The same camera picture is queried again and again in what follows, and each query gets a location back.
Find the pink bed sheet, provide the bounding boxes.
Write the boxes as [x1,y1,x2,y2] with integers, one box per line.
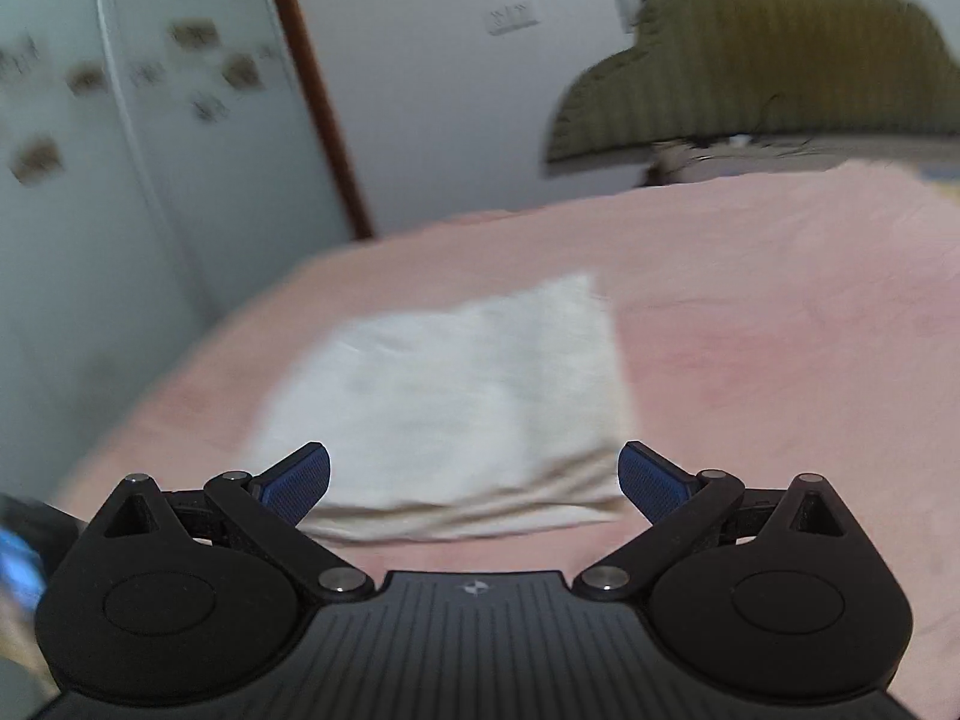
[56,157,960,720]

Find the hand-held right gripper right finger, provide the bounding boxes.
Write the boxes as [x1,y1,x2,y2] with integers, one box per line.
[574,440,865,604]

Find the olive striped headboard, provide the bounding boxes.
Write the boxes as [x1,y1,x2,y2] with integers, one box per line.
[544,0,960,182]

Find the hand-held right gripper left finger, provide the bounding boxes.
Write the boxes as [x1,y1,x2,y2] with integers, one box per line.
[101,440,376,605]

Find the flower pattern wardrobe door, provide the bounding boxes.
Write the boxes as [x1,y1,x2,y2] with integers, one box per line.
[0,0,376,512]

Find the white wall socket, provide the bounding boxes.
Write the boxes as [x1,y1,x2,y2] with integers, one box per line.
[484,1,543,38]

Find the cream white pants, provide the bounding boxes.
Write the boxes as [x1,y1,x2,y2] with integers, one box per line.
[251,272,640,545]

